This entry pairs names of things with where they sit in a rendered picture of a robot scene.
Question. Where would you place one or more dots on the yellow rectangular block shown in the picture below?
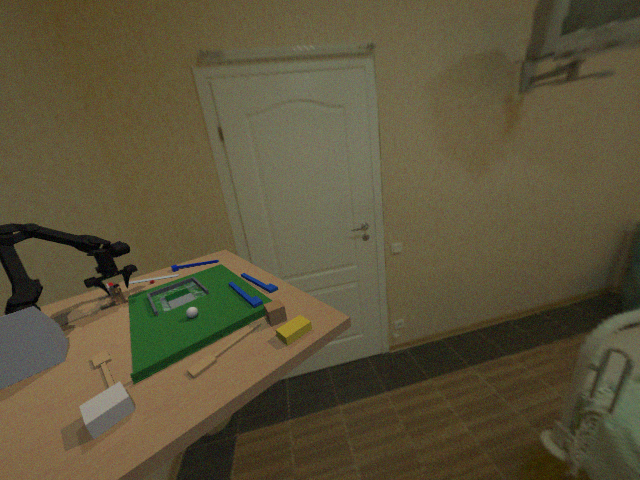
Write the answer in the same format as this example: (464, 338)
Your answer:
(293, 330)

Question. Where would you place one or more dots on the blue l-shaped bar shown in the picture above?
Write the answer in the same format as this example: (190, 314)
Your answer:
(254, 301)
(270, 287)

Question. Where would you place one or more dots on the blue golf putter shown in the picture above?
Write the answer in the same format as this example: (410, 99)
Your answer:
(175, 268)

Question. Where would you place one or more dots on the green flat mat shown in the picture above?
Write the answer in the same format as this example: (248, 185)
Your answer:
(153, 337)

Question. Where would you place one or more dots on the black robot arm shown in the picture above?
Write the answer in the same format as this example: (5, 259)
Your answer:
(25, 292)

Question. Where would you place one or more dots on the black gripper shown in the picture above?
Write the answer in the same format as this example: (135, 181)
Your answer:
(108, 269)

